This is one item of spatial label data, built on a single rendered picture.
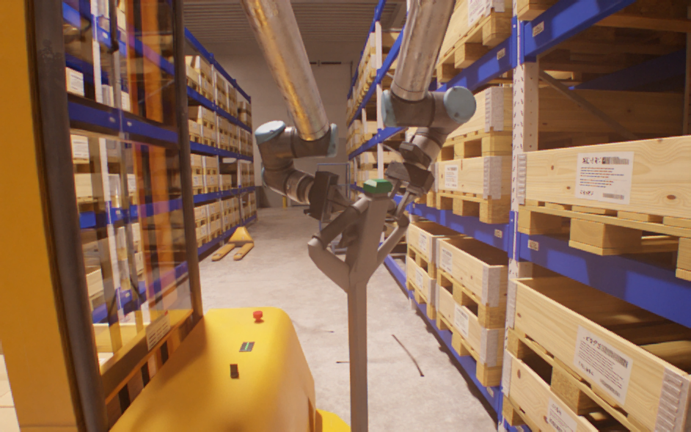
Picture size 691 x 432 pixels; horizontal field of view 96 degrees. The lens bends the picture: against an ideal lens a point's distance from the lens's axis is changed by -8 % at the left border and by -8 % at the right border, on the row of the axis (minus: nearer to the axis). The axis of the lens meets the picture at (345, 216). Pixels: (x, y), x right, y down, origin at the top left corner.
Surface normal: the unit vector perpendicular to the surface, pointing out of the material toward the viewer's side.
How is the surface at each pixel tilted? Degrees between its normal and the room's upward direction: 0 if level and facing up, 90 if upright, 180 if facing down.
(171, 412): 0
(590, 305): 90
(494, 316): 90
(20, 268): 90
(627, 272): 90
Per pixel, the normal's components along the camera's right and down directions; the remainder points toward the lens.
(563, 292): 0.07, 0.12
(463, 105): 0.21, -0.08
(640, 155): -1.00, 0.04
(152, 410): -0.03, -0.99
